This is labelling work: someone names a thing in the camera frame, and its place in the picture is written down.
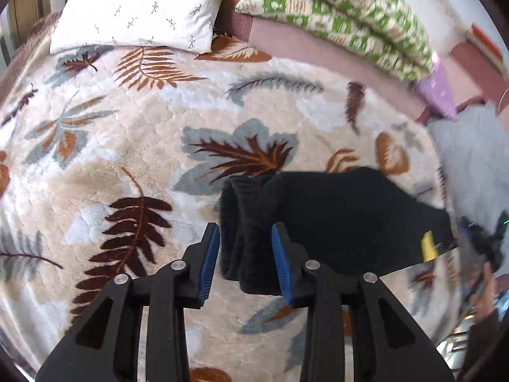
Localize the black pants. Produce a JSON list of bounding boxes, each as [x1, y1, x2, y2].
[[219, 167, 455, 295]]

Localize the person's right hand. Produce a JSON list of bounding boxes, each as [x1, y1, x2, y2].
[[469, 262, 497, 323]]

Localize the grey quilted pillow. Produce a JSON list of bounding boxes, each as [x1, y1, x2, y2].
[[427, 105, 508, 233]]

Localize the pink quilted bed sheet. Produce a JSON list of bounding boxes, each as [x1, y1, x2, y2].
[[215, 0, 508, 127]]

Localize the leaf pattern fleece blanket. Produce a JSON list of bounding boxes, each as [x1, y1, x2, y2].
[[1, 36, 449, 378]]

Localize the stack of books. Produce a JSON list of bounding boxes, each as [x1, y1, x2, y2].
[[465, 23, 507, 75]]

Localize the green checkered folded quilt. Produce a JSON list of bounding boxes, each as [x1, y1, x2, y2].
[[235, 0, 434, 82]]

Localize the white floral pillow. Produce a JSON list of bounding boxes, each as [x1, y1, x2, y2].
[[50, 0, 222, 54]]

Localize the wooden window frame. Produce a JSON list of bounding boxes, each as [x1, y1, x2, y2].
[[1, 0, 51, 69]]

